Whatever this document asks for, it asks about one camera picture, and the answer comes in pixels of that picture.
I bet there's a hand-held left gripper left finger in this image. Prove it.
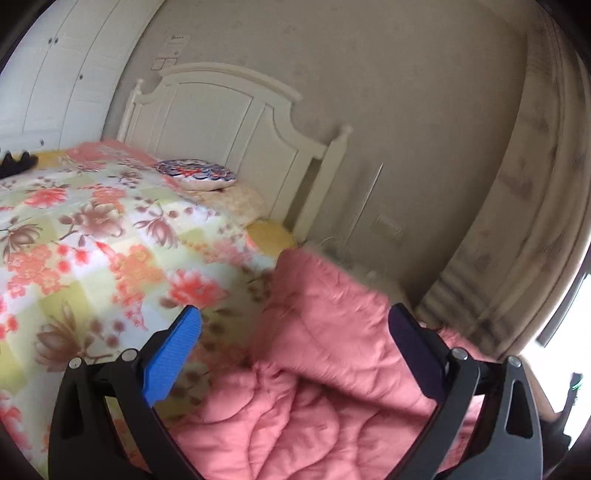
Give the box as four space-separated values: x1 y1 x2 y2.
47 305 206 480

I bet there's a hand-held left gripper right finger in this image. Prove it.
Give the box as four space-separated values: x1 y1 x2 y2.
389 303 543 480

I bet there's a floral quilt with pink backing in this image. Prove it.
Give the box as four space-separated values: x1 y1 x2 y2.
0 139 490 480

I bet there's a window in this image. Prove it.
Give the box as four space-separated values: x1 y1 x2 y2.
531 270 591 370

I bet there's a beige floral pillow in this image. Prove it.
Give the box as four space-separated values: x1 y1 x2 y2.
189 184 269 227

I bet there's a round patterned cushion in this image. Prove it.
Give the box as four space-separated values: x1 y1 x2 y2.
154 158 238 192

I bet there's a beige patterned curtain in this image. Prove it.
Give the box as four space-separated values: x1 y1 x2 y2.
416 18 591 363

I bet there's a white wooden bed headboard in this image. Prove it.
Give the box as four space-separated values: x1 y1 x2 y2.
117 62 354 241

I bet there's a black cloth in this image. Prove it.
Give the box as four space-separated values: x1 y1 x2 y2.
0 148 40 182

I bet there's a white wardrobe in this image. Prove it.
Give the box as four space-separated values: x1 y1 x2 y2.
0 0 167 155

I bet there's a beige wall socket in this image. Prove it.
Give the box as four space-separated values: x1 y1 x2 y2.
373 213 405 239

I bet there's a thin wall conduit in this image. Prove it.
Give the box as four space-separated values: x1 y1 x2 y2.
348 162 385 243

